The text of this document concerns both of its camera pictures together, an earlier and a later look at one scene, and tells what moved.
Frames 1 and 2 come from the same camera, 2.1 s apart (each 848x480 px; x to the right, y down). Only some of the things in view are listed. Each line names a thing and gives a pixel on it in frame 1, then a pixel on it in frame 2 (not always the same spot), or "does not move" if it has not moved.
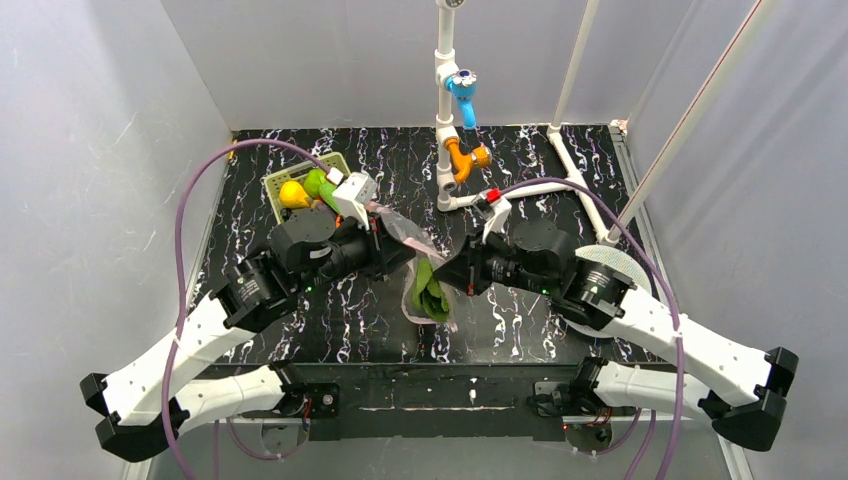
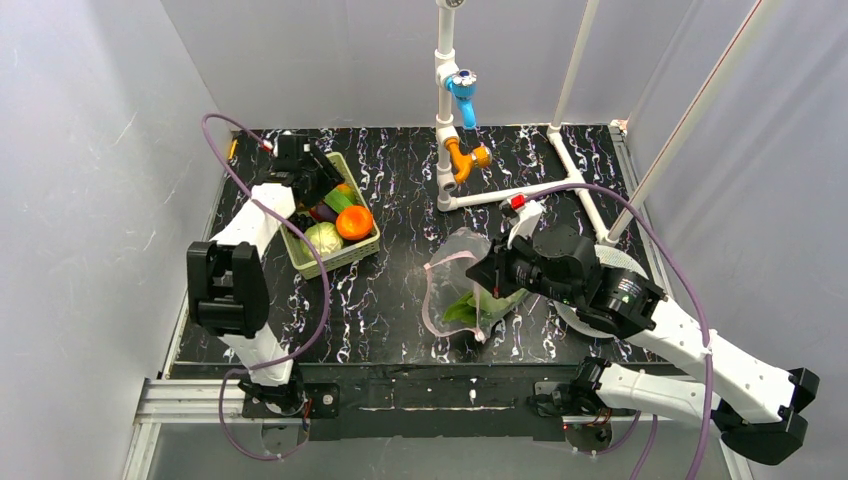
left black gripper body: x=380 y=245 -> x=317 y=172
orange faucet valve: x=462 y=164 does not move
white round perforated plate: x=621 y=262 does not move
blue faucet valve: x=463 y=84 does not move
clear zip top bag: x=426 y=298 -> x=454 y=301
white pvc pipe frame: x=448 y=196 does not move
